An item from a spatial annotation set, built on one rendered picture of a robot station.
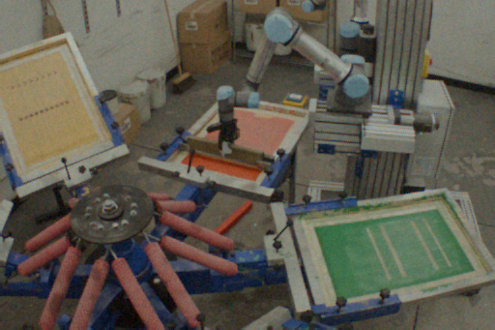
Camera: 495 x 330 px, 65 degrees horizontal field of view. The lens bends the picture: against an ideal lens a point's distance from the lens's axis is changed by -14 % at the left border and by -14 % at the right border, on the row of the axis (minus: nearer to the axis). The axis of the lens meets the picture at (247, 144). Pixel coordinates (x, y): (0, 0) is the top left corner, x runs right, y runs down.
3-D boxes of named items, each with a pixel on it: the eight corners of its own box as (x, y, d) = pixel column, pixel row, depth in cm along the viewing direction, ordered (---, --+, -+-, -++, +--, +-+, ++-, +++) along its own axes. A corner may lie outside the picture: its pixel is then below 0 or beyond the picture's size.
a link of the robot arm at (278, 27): (370, 73, 199) (276, 2, 186) (375, 87, 187) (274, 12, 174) (355, 91, 205) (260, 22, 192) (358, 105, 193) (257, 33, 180)
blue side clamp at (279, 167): (280, 162, 228) (280, 150, 224) (289, 164, 226) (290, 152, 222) (258, 197, 205) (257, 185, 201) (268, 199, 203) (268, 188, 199)
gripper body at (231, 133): (233, 145, 214) (232, 123, 208) (217, 142, 217) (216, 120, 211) (240, 137, 220) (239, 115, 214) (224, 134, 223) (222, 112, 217)
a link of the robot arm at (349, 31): (335, 46, 249) (336, 24, 242) (345, 40, 258) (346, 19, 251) (354, 51, 243) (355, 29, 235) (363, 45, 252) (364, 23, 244)
